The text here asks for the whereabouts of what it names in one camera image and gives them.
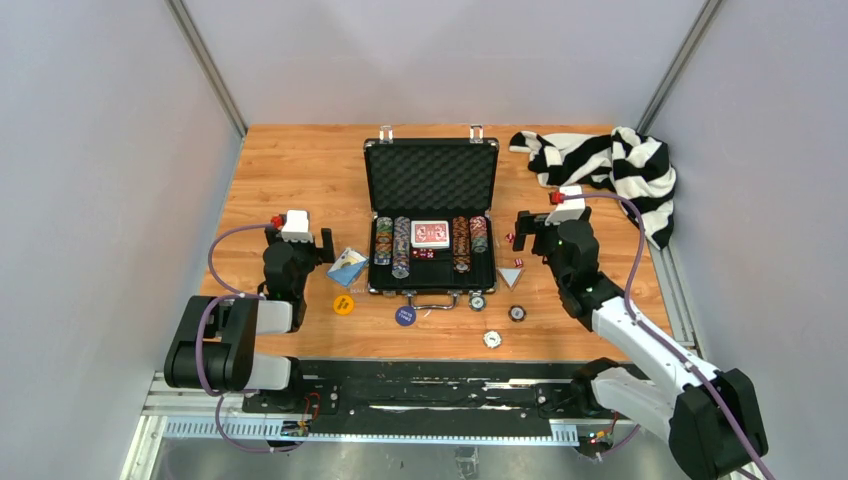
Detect mixed chip column far left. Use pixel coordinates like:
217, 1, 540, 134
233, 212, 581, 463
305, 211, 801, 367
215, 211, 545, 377
374, 217, 394, 266

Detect black orange 100 chip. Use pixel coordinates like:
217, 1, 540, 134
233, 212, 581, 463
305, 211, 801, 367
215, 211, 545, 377
508, 305, 527, 322

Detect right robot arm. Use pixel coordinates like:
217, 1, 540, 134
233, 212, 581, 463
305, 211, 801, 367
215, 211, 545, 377
512, 210, 769, 479

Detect black aluminium poker case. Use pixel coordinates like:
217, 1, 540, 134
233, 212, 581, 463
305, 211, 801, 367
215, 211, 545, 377
363, 124, 500, 310

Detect blue tan chip column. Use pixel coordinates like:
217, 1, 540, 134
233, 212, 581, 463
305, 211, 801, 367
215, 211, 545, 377
391, 216, 411, 279

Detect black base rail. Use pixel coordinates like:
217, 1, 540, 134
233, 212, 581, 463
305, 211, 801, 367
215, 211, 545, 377
142, 358, 743, 458

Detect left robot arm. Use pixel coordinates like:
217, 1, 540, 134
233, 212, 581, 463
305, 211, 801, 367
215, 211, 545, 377
164, 223, 335, 413

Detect yellow round button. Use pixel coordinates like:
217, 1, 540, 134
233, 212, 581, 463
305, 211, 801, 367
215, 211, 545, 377
332, 294, 355, 316

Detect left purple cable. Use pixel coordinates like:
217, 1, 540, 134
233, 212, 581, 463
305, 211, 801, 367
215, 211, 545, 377
195, 223, 306, 455

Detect blue backed playing cards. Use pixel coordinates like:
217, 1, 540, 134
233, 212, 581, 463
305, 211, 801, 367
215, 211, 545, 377
327, 247, 368, 288

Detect blue small blind button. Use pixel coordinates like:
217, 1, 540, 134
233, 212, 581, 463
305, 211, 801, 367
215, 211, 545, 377
394, 306, 417, 327

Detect clear triangle marker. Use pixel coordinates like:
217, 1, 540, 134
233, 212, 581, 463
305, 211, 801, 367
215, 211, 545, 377
497, 267, 524, 290

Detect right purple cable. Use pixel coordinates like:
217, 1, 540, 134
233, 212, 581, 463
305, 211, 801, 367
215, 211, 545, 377
561, 190, 778, 480

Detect orange black chip column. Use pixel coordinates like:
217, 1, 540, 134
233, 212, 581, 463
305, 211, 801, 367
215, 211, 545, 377
451, 216, 471, 273

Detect red backed card deck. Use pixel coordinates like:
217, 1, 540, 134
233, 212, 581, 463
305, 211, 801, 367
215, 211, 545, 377
411, 220, 451, 250

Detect clear dealer button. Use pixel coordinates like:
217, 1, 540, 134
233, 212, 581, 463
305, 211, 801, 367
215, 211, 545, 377
349, 284, 369, 295

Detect purple cable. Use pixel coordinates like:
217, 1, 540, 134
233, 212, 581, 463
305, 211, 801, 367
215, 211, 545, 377
195, 223, 306, 455
561, 190, 778, 480

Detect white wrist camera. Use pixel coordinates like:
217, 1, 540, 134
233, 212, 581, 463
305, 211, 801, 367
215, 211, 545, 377
280, 209, 314, 243
544, 185, 587, 226

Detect red dice in case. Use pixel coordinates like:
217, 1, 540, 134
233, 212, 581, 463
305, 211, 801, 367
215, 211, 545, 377
411, 248, 435, 259

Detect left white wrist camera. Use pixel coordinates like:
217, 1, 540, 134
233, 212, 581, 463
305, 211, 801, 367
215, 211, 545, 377
280, 209, 314, 243

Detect black white striped cloth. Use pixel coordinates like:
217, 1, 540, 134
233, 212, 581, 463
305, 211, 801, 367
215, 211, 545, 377
509, 126, 677, 250

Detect white grey poker chip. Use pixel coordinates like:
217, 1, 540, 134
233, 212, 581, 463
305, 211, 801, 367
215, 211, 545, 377
482, 330, 503, 349

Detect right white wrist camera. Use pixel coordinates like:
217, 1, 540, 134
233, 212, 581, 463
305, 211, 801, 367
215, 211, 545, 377
544, 185, 587, 226

